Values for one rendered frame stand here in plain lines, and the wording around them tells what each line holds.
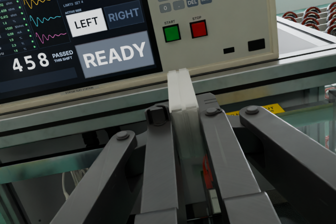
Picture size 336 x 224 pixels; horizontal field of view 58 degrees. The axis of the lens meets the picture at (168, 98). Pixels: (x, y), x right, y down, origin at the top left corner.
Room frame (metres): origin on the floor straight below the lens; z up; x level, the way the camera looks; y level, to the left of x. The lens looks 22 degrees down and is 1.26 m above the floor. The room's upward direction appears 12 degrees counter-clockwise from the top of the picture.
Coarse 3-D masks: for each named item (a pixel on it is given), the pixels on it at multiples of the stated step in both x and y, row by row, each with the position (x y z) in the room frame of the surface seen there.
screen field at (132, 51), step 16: (144, 32) 0.43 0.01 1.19; (80, 48) 0.44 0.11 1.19; (96, 48) 0.44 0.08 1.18; (112, 48) 0.43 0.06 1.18; (128, 48) 0.43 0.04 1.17; (144, 48) 0.43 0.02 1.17; (96, 64) 0.44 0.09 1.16; (112, 64) 0.43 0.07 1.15; (128, 64) 0.43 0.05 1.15; (144, 64) 0.43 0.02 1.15
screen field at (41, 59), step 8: (24, 56) 0.44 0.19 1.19; (32, 56) 0.44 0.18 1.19; (40, 56) 0.44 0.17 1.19; (48, 56) 0.44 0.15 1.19; (16, 64) 0.44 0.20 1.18; (24, 64) 0.44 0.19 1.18; (32, 64) 0.44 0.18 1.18; (40, 64) 0.44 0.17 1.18; (48, 64) 0.44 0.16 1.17; (16, 72) 0.44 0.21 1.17
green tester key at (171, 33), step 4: (164, 28) 0.43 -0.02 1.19; (168, 28) 0.42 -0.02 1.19; (172, 28) 0.42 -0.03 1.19; (176, 28) 0.42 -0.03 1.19; (168, 32) 0.42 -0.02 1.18; (172, 32) 0.42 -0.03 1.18; (176, 32) 0.42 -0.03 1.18; (168, 36) 0.42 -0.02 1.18; (172, 36) 0.42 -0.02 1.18; (176, 36) 0.42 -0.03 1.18; (168, 40) 0.42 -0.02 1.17
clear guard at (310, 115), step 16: (272, 96) 0.40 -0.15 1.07; (288, 96) 0.39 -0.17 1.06; (304, 96) 0.38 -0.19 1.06; (320, 96) 0.37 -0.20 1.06; (288, 112) 0.34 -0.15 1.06; (304, 112) 0.34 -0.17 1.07; (320, 112) 0.33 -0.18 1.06; (304, 128) 0.30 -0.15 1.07; (320, 128) 0.29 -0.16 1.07; (192, 160) 0.29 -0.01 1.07; (192, 176) 0.26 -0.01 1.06; (208, 176) 0.25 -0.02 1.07; (256, 176) 0.24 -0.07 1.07; (192, 192) 0.23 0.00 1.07; (208, 192) 0.23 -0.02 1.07; (272, 192) 0.21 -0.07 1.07; (192, 208) 0.21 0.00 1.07; (208, 208) 0.21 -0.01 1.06; (288, 208) 0.19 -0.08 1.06
